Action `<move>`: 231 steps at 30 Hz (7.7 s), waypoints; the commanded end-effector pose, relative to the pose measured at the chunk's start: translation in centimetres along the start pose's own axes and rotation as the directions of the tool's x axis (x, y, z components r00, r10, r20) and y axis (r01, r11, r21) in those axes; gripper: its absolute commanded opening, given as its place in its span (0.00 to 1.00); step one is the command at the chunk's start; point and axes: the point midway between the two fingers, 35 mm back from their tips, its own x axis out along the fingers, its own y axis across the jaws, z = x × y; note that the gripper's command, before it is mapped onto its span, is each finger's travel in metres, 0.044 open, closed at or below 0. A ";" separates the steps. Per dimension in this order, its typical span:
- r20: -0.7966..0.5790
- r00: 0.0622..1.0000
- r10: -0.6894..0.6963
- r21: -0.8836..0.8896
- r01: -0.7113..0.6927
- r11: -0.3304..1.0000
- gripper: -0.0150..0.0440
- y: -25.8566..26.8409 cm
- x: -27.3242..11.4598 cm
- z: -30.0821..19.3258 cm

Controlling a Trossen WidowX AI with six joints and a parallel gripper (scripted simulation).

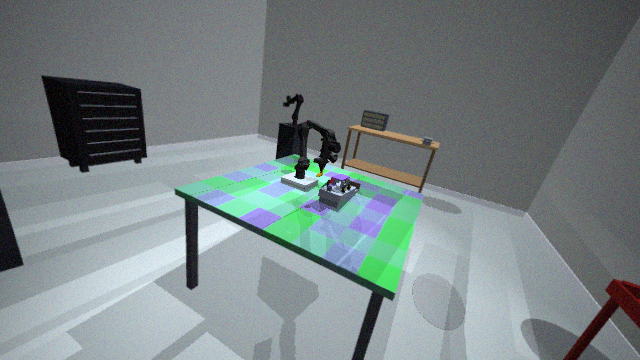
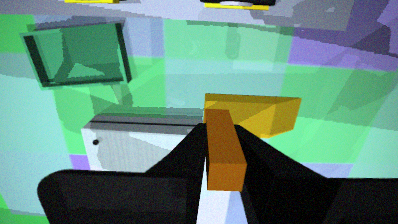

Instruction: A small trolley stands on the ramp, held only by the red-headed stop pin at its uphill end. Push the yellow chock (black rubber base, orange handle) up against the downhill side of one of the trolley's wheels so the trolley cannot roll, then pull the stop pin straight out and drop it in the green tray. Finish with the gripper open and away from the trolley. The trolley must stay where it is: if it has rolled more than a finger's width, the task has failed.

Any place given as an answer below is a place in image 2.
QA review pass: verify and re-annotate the yellow wedge with orange handle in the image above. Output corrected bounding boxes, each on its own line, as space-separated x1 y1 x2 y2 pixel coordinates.
203 93 302 191

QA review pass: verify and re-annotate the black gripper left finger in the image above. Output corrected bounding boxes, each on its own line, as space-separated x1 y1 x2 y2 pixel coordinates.
37 123 207 224

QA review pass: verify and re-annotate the purple wheeled trolley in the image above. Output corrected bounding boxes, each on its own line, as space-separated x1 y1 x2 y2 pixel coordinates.
65 0 276 10

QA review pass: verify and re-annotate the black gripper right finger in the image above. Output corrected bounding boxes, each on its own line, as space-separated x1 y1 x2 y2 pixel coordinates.
234 124 398 224

